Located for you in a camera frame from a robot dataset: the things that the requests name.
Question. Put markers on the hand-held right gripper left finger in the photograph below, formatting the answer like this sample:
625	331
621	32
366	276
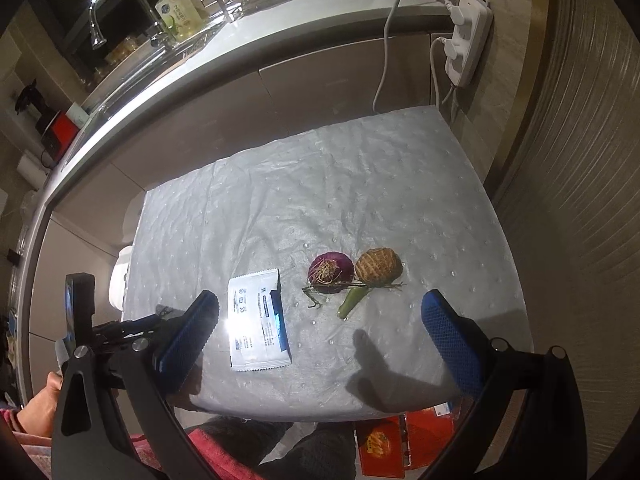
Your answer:
190	340

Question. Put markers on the white round plastic object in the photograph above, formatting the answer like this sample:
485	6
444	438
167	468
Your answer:
120	280

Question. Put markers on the black kitchen appliance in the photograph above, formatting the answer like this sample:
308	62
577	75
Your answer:
30	100

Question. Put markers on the red kitchen appliance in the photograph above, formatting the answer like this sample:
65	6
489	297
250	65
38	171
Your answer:
62	130

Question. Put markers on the chrome kitchen faucet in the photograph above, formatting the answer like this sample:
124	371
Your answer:
96	35

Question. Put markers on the dark grey cloth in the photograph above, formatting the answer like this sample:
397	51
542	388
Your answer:
310	455

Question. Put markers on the stainless steel sink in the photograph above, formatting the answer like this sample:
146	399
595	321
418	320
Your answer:
165	52

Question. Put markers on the purple onion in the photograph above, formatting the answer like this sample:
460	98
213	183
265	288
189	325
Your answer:
332	270

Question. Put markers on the row of glass jars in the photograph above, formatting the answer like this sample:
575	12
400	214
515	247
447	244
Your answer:
122	50

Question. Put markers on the yellow dish soap bottle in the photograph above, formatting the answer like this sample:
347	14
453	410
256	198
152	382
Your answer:
177	15

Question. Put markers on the plain red box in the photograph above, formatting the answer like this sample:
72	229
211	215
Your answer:
430	435

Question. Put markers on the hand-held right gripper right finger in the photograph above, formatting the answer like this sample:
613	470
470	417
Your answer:
450	345

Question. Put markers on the thin green stem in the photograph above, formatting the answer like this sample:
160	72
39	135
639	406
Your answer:
320	288

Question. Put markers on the white power strip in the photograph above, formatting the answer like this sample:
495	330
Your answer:
470	40

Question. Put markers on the small white box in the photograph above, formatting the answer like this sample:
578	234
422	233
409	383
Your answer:
75	112

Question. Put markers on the green pepper piece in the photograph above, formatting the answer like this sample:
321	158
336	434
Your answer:
350	305

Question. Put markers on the person's pink clothing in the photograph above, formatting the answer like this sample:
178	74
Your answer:
220	450

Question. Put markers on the white packet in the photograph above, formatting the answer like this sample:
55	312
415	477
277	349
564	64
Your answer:
250	320

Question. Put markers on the brown taro root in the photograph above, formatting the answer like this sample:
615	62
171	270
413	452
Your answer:
377	265

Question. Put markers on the red box with yellow print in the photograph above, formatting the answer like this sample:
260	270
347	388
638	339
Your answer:
380	450

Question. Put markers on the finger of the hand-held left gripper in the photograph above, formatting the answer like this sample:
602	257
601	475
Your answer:
82	305
125	329

